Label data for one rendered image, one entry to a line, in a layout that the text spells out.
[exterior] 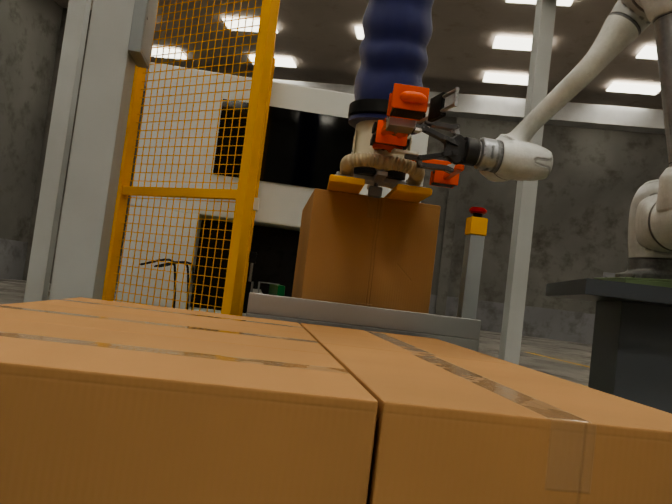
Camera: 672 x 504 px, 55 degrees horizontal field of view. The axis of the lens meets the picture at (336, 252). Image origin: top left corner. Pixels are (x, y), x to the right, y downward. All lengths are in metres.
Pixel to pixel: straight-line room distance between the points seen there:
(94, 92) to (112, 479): 2.20
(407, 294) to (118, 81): 1.43
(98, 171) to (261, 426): 2.11
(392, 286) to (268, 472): 1.41
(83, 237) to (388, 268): 1.23
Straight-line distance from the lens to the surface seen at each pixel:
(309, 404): 0.64
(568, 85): 1.98
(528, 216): 5.16
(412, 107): 1.37
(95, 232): 2.65
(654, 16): 1.89
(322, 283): 1.97
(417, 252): 2.03
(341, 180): 1.80
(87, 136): 2.71
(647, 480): 0.77
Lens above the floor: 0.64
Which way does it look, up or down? 3 degrees up
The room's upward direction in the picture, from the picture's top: 7 degrees clockwise
